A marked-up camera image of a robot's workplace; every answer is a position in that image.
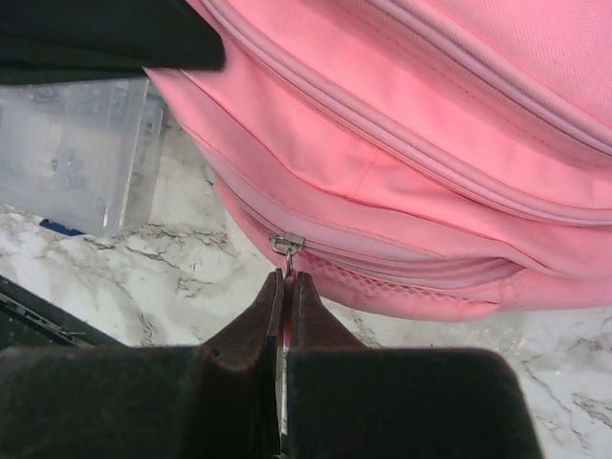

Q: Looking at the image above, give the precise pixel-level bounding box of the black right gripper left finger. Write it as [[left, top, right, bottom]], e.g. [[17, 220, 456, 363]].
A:
[[1, 271, 284, 458]]

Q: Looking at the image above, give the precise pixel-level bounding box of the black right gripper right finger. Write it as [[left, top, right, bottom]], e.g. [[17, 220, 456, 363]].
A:
[[286, 273, 542, 458]]

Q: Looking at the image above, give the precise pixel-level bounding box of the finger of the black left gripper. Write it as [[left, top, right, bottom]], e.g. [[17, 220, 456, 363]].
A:
[[1, 1, 226, 72]]

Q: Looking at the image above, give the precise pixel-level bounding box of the pink student backpack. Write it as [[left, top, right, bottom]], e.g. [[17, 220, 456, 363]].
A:
[[148, 1, 611, 320]]

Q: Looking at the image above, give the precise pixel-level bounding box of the clear plastic screw organizer box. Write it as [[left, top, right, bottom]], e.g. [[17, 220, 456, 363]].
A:
[[1, 78, 164, 237]]

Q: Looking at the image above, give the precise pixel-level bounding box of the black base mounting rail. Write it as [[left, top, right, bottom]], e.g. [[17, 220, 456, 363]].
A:
[[0, 276, 122, 350]]

